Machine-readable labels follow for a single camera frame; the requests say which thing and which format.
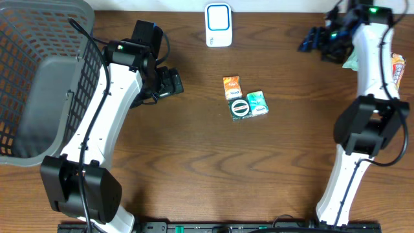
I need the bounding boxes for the orange Kleenex tissue pack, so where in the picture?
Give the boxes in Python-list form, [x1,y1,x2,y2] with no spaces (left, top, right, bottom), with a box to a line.
[223,76,243,100]

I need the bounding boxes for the white snack bag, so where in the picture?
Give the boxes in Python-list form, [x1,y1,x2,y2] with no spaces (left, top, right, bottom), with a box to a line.
[391,52,406,90]

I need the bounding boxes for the green Zam-Buk box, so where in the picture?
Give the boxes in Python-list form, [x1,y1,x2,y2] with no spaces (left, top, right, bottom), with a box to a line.
[228,98,252,121]

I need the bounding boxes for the teal Kleenex tissue pack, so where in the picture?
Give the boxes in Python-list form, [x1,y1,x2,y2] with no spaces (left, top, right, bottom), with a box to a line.
[246,91,269,116]

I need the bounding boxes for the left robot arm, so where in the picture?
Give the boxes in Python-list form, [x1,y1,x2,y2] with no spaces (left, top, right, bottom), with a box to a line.
[40,21,184,232]

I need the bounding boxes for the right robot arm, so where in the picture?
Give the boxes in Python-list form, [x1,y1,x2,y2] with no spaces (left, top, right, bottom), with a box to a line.
[298,1,410,230]

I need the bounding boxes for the white barcode scanner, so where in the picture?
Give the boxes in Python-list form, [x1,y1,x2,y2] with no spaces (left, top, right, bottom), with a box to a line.
[204,3,233,47]

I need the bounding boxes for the grey plastic basket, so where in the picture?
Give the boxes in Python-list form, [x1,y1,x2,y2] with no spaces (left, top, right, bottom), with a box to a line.
[1,0,101,166]

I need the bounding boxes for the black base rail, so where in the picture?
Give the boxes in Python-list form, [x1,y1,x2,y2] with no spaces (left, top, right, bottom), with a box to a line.
[58,221,382,233]

